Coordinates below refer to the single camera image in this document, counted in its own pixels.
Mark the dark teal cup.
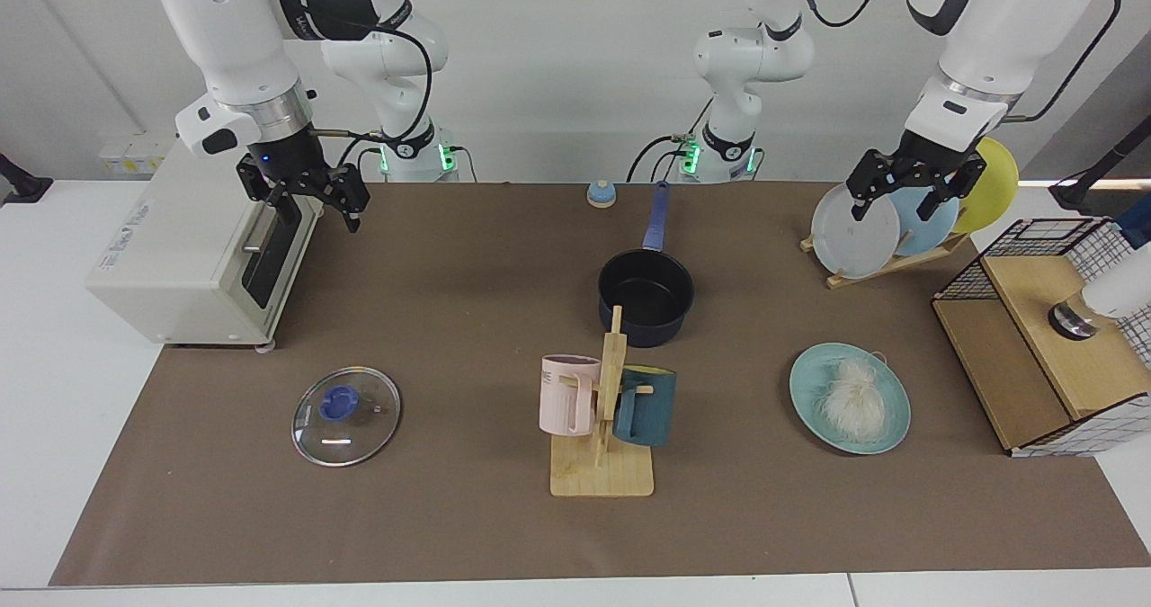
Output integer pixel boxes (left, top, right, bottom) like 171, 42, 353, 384
612, 366, 677, 448

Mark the yellow plate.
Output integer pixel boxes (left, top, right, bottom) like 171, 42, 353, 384
949, 137, 1021, 235

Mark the white wall socket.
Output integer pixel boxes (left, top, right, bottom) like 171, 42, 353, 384
97, 135, 176, 176

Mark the black stand foot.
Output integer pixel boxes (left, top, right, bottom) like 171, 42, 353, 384
1048, 114, 1151, 212
0, 153, 53, 205

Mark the white vermicelli bundle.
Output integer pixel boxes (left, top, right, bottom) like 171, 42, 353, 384
814, 353, 889, 442

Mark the wire basket with wooden floor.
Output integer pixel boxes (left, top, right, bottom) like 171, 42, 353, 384
931, 218, 1151, 458

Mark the light blue plate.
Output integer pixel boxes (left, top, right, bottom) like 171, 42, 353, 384
890, 184, 960, 258

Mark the black pot with blue handle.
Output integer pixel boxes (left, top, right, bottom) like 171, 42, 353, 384
597, 181, 696, 349

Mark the wooden cup stand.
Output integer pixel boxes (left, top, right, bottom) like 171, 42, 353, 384
549, 305, 656, 498

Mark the wooden plate rack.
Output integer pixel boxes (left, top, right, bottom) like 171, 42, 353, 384
799, 234, 972, 290

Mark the grey plate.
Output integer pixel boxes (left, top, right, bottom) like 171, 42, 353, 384
810, 183, 902, 280

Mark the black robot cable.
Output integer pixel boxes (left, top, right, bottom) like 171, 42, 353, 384
996, 0, 1122, 125
270, 0, 434, 147

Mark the teal plate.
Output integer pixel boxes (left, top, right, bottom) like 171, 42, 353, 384
789, 343, 912, 456

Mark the glass lid with blue knob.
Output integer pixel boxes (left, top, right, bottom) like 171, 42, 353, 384
290, 366, 403, 468

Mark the pale toaster oven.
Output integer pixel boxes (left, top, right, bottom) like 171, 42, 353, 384
85, 135, 326, 353

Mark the brown table cloth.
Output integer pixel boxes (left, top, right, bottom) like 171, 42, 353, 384
48, 181, 1151, 587

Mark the pink cup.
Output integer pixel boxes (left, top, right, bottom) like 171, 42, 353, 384
539, 354, 602, 437

